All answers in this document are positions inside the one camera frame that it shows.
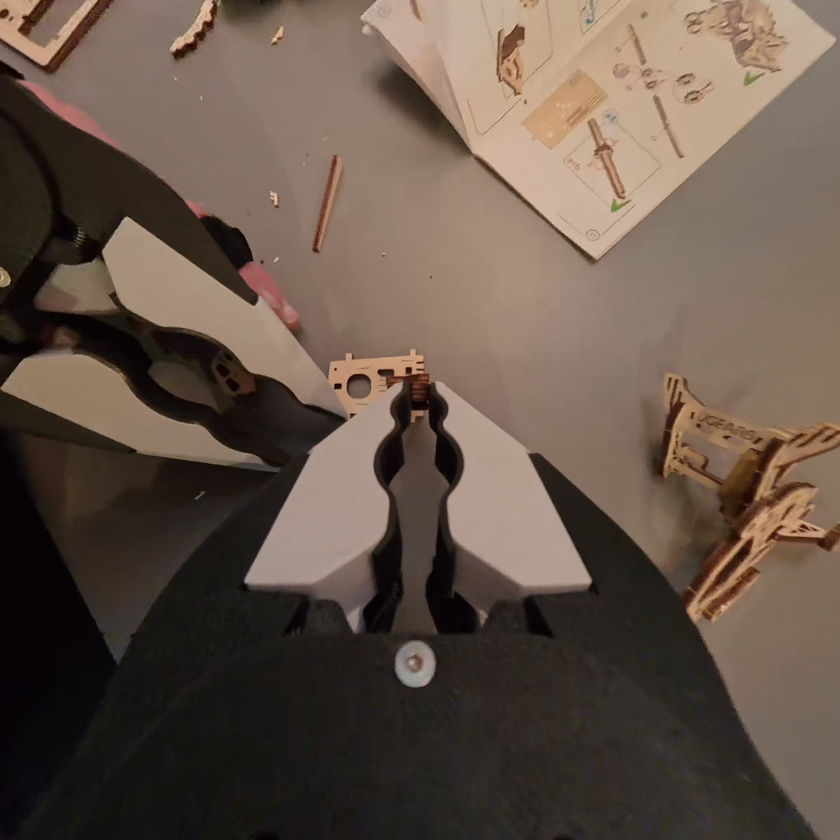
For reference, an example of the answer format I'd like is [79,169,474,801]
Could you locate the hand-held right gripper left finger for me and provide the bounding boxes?
[244,381,404,634]

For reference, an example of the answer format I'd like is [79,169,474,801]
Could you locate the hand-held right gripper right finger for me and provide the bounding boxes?
[427,381,593,624]

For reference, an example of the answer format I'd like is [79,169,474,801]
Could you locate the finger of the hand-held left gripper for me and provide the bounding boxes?
[0,311,342,470]
[100,217,347,421]

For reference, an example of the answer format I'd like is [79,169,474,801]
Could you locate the small wooden part with holes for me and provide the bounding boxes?
[209,350,258,399]

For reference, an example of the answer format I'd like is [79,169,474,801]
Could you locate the wooden model plate part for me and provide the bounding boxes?
[327,350,432,429]

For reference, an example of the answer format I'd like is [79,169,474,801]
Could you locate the wooden model assembly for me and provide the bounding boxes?
[655,372,840,626]

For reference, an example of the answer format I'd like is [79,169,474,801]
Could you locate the person's left hand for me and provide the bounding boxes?
[18,79,301,330]

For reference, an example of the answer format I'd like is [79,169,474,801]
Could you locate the thin wooden stick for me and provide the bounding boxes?
[311,154,345,254]

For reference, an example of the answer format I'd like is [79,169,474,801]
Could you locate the person's dark clothing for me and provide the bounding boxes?
[0,446,132,840]

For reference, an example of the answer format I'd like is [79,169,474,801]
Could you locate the jagged wooden part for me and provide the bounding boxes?
[168,0,221,59]

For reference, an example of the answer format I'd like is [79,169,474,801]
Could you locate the white instruction booklet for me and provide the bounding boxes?
[360,0,840,262]

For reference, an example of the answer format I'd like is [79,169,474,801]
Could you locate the wooden parts sheet frame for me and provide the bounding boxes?
[0,0,116,72]

